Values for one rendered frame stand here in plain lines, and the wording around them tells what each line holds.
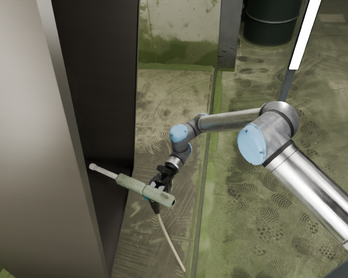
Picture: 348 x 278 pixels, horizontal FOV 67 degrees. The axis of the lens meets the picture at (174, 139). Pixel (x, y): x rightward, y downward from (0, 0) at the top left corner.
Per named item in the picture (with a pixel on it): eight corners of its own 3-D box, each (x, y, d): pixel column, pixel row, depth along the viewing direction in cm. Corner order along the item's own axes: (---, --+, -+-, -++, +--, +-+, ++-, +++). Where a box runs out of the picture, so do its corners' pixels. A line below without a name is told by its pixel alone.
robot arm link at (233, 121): (308, 90, 82) (197, 110, 143) (284, 108, 78) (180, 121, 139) (321, 122, 85) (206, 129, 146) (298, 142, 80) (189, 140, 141)
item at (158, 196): (179, 217, 131) (175, 193, 114) (175, 225, 128) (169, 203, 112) (105, 182, 150) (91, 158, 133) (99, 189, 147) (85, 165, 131)
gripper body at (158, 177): (167, 194, 131) (178, 176, 137) (165, 185, 124) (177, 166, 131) (154, 189, 133) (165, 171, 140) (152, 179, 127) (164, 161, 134)
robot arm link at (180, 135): (182, 118, 134) (184, 135, 143) (164, 129, 130) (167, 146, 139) (194, 127, 129) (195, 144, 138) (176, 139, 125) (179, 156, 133)
